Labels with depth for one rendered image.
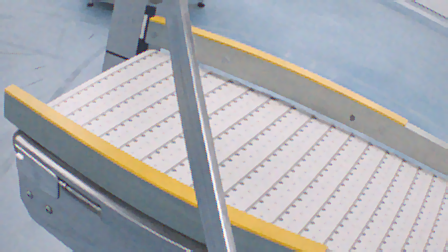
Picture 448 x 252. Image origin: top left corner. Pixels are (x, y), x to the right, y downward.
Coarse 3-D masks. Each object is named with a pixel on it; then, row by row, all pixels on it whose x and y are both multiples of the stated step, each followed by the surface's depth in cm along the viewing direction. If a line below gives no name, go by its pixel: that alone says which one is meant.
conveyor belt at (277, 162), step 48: (96, 96) 63; (144, 96) 65; (240, 96) 69; (144, 144) 57; (240, 144) 61; (288, 144) 62; (336, 144) 64; (240, 192) 54; (288, 192) 55; (336, 192) 56; (384, 192) 57; (432, 192) 58; (336, 240) 49; (384, 240) 50; (432, 240) 50
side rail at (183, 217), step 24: (24, 120) 53; (48, 144) 52; (72, 144) 50; (96, 168) 49; (120, 168) 47; (120, 192) 48; (144, 192) 47; (168, 216) 47; (192, 216) 45; (240, 240) 44; (264, 240) 43
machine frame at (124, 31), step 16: (128, 0) 78; (144, 0) 77; (112, 16) 80; (128, 16) 79; (160, 16) 81; (112, 32) 81; (128, 32) 80; (112, 48) 82; (128, 48) 80; (160, 48) 85; (112, 64) 83
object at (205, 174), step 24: (168, 0) 41; (168, 24) 41; (192, 48) 39; (192, 72) 38; (192, 96) 38; (192, 120) 38; (192, 144) 38; (192, 168) 38; (216, 168) 37; (216, 192) 36; (216, 216) 36; (216, 240) 36
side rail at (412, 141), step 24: (168, 48) 75; (216, 48) 72; (240, 72) 72; (264, 72) 70; (288, 72) 69; (288, 96) 70; (312, 96) 68; (336, 96) 67; (360, 120) 66; (384, 120) 64; (408, 144) 63; (432, 144) 61
